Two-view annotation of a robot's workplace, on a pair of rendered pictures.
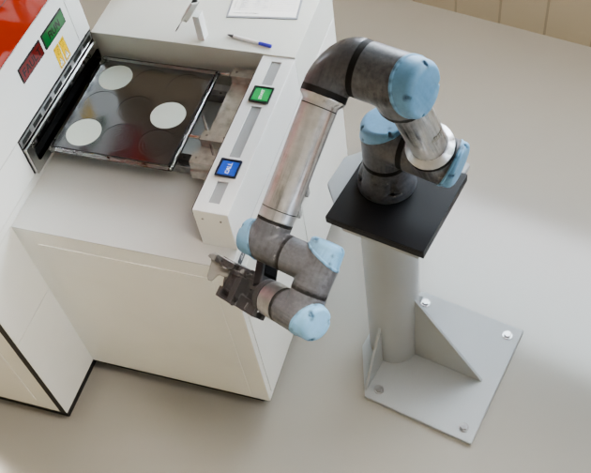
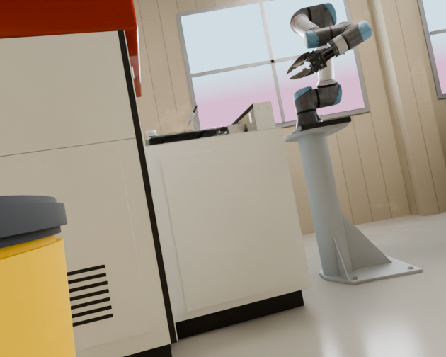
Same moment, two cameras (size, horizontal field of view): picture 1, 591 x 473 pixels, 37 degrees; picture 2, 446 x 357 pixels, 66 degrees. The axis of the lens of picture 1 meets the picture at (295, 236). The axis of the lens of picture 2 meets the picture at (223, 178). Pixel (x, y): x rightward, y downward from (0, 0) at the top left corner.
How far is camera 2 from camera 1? 247 cm
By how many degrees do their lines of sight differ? 64
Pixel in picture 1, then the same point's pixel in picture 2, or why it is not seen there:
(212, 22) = not seen: hidden behind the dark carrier
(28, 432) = not seen: outside the picture
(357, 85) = (313, 10)
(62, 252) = (177, 159)
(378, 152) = (308, 95)
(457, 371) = (377, 264)
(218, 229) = (266, 115)
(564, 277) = not seen: hidden behind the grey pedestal
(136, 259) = (227, 143)
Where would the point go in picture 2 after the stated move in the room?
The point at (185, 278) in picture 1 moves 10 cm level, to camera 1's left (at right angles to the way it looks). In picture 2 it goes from (256, 148) to (240, 149)
